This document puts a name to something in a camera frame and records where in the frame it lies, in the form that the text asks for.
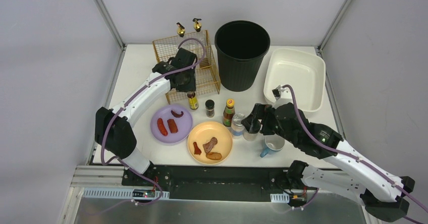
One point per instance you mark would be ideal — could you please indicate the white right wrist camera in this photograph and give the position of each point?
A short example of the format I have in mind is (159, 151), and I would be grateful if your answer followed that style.
(282, 96)

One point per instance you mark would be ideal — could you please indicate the dark octopus tentacle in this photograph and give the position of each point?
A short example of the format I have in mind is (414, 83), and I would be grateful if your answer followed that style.
(176, 114)

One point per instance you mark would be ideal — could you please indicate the brown oil dispenser bottle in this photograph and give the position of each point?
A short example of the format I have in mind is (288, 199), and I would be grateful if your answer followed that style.
(198, 28)

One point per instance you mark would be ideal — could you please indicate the brown sausage piece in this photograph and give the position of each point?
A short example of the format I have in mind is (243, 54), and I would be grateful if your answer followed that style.
(172, 126)

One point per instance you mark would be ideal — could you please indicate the small yellow label bottle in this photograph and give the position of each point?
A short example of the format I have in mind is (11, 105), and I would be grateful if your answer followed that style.
(192, 99)

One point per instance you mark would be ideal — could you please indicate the brown meat slice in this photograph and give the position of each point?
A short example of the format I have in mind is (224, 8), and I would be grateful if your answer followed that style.
(210, 145)

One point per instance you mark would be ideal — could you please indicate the orange fried patty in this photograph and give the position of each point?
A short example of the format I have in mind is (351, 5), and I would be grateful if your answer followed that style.
(214, 156)

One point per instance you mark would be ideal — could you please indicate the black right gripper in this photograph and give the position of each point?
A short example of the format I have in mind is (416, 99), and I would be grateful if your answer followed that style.
(264, 117)

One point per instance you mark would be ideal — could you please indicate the small black spice jar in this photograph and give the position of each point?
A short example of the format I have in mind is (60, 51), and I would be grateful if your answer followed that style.
(210, 108)

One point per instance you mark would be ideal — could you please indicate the red sausage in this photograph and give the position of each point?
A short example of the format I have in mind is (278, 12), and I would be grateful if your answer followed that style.
(161, 127)

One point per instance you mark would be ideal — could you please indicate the purple plate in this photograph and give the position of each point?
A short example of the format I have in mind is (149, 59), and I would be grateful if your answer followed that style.
(185, 124)

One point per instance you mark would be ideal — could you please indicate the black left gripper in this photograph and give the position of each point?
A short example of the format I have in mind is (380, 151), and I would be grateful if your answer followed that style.
(186, 80)

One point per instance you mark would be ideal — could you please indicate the white square tub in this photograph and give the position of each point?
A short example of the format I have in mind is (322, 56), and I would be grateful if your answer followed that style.
(305, 72)

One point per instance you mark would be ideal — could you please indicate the black ribbed trash bin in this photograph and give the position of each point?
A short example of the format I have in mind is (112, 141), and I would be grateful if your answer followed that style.
(241, 46)

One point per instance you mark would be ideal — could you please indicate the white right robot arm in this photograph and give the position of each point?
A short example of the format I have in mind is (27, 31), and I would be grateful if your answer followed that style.
(380, 193)

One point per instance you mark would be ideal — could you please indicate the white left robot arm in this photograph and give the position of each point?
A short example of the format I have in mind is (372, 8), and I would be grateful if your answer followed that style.
(114, 127)

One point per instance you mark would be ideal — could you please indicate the orange plate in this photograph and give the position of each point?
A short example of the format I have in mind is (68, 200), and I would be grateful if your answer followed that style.
(202, 133)

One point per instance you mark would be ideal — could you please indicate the gold wire basket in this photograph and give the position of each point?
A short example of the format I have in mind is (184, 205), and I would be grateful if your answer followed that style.
(206, 73)

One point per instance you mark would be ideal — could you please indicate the clear oil dispenser bottle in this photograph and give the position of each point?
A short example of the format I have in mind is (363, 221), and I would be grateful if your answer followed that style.
(181, 30)

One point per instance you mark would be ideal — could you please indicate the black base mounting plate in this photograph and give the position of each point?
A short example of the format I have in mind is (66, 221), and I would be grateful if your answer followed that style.
(217, 183)

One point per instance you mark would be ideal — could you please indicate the red chicken drumstick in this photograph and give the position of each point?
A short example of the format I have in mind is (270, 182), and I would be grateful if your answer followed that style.
(197, 150)

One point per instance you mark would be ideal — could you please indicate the black lid spice jar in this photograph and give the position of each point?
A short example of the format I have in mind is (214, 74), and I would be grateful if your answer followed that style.
(250, 134)

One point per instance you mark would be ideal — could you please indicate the blue mug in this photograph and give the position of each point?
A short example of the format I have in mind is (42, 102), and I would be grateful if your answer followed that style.
(272, 144)

